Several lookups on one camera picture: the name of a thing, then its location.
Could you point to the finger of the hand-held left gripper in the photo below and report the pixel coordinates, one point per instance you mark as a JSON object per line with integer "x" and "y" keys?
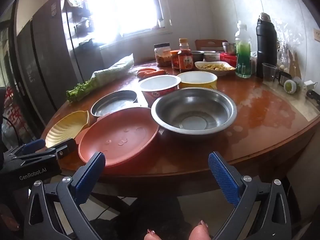
{"x": 33, "y": 146}
{"x": 65, "y": 148}

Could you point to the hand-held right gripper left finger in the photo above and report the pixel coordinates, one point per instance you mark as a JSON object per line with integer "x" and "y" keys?
{"x": 91, "y": 172}

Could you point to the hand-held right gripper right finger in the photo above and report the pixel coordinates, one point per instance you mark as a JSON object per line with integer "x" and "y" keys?
{"x": 222, "y": 175}

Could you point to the yellow leaf-shaped plate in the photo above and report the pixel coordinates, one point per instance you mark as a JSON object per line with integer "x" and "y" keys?
{"x": 67, "y": 127}

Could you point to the terracotta plastic plate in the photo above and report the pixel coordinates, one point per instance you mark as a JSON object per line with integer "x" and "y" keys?
{"x": 120, "y": 135}

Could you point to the round steel plate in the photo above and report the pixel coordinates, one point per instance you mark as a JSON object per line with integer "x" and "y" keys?
{"x": 112, "y": 102}

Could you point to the large steel bowl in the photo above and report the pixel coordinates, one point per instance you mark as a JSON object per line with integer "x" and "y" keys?
{"x": 195, "y": 110}

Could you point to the red white paper noodle bowl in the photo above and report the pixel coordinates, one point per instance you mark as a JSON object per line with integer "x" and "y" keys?
{"x": 160, "y": 83}

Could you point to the person's right hand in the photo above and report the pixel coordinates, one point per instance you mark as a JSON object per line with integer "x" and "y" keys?
{"x": 200, "y": 231}

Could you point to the red paper decoration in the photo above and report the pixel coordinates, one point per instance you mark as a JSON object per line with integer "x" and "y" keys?
{"x": 15, "y": 110}

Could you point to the celery in plastic bag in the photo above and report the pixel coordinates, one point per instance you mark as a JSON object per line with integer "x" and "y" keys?
{"x": 110, "y": 71}

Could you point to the grey refrigerator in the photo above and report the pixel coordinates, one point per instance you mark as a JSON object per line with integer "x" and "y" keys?
{"x": 47, "y": 55}

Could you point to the white dish with food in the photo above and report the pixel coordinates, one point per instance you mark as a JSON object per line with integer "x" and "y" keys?
{"x": 215, "y": 72}

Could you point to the carrot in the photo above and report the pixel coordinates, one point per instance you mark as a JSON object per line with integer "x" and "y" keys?
{"x": 157, "y": 72}
{"x": 143, "y": 74}
{"x": 147, "y": 69}

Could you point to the clear plastic cup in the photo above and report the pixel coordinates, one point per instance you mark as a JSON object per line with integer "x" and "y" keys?
{"x": 269, "y": 72}

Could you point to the red tissue box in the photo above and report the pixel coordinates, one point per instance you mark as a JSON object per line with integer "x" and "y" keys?
{"x": 228, "y": 59}

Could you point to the green drink bottle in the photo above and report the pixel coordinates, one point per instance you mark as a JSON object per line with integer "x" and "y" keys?
{"x": 243, "y": 57}

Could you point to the sauce bottle with orange cap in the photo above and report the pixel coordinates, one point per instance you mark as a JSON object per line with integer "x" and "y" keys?
{"x": 185, "y": 58}

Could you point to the small steel bowl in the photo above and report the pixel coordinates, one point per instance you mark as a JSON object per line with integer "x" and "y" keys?
{"x": 228, "y": 48}
{"x": 198, "y": 55}

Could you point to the red chili sauce jar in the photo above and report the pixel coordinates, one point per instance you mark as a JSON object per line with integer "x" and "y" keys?
{"x": 175, "y": 60}

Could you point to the white charger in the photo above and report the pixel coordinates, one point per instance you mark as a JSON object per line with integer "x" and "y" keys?
{"x": 308, "y": 85}

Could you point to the wooden chair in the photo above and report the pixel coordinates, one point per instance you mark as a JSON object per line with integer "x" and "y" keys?
{"x": 211, "y": 43}

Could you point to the clear jar with black lid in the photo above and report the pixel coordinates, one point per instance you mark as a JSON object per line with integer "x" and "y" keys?
{"x": 162, "y": 55}

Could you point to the black thermos flask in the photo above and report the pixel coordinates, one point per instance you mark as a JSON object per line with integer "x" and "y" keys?
{"x": 266, "y": 45}

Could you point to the window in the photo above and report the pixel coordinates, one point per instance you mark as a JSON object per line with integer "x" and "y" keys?
{"x": 130, "y": 5}

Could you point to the wall socket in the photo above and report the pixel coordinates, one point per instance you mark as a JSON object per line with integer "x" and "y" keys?
{"x": 317, "y": 35}

